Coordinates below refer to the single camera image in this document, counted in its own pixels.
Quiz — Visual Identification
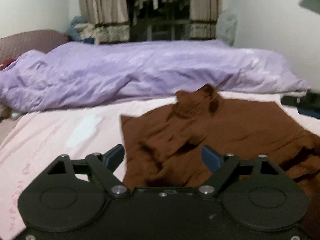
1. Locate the brown garment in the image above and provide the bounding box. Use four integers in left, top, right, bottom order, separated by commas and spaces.
120, 83, 320, 240

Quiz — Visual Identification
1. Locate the blue white clothes pile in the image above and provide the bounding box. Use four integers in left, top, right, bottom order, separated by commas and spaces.
66, 16, 100, 44

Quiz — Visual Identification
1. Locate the pink bed sheet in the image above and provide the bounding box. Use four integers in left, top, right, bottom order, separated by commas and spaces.
1, 98, 312, 239

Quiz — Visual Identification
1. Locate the white plastic bag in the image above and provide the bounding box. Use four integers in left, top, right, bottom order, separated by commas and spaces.
215, 7, 238, 46

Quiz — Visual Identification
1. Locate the purple duvet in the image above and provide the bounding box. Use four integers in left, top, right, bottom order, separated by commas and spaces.
1, 40, 309, 113

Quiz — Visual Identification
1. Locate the right beige curtain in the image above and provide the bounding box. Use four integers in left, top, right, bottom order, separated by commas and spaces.
189, 0, 222, 40

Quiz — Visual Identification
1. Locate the beige curtain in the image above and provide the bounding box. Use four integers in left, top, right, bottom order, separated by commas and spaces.
189, 0, 222, 40
79, 0, 130, 44

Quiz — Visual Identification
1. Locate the mauve pillow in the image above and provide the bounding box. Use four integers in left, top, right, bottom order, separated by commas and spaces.
0, 30, 69, 63

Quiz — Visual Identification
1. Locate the left beige curtain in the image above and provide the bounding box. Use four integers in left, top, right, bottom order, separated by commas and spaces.
79, 0, 130, 44

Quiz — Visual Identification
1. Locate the dark wall object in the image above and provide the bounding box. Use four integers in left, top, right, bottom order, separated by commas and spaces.
299, 0, 320, 14

